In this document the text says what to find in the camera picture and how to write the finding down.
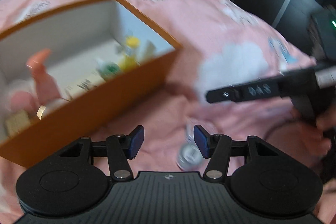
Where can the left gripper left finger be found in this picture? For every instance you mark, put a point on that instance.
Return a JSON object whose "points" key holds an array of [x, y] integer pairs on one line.
{"points": [[120, 149]]}

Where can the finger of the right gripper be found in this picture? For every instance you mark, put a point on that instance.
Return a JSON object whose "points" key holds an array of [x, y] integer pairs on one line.
{"points": [[290, 84], [325, 75]]}

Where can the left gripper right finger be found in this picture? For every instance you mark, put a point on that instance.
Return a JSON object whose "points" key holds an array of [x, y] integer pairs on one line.
{"points": [[216, 148]]}

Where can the small silver tin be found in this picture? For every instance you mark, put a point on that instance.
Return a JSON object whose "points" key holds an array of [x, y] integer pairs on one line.
{"points": [[189, 157]]}

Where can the green labelled bottle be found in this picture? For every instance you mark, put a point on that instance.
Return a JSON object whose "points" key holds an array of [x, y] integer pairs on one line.
{"points": [[107, 70]]}

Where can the yellow capped tube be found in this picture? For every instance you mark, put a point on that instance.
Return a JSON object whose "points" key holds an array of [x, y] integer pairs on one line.
{"points": [[129, 58]]}

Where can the round white gold compact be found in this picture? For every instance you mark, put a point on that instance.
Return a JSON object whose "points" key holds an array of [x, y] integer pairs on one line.
{"points": [[45, 110]]}

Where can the pink pump bottle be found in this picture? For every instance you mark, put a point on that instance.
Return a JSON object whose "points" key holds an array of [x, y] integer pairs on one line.
{"points": [[45, 85]]}

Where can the small brown cardboard box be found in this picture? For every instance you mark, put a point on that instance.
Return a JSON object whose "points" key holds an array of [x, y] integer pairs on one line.
{"points": [[17, 122]]}

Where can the clear plastic pink cup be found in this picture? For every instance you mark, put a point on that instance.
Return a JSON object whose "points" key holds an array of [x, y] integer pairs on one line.
{"points": [[20, 100]]}

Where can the person right hand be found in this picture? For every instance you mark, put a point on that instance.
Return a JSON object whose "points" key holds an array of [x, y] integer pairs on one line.
{"points": [[306, 144]]}

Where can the pink cloud-print bedspread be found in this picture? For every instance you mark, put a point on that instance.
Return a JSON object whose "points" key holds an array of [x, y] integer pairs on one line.
{"points": [[221, 45]]}

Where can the orange cardboard box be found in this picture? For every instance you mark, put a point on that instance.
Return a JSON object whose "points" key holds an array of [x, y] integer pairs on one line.
{"points": [[81, 36]]}

